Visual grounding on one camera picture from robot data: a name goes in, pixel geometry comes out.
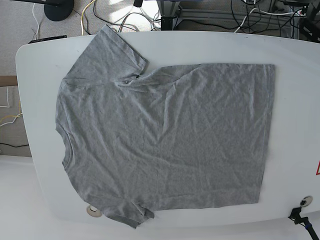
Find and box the grey T-shirt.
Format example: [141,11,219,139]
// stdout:
[55,26,276,228]

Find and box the flat black device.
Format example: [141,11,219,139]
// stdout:
[28,35,67,44]

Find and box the round black stand base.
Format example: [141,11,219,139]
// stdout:
[44,0,74,22]

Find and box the wooden board edge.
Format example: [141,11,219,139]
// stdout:
[0,75,18,87]

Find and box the aluminium frame rail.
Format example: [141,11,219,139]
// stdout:
[156,0,299,21]

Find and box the left table cable grommet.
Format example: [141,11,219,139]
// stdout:
[86,205,102,218]

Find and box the table cable grommet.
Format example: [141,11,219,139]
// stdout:
[300,195,313,208]
[86,205,102,218]

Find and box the yellow cable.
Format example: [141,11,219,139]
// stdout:
[80,0,97,36]

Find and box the black clamp with cable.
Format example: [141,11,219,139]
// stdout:
[288,207,319,240]

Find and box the right table cable grommet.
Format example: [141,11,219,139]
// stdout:
[300,195,313,208]

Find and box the white cable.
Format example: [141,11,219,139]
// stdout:
[233,7,301,33]

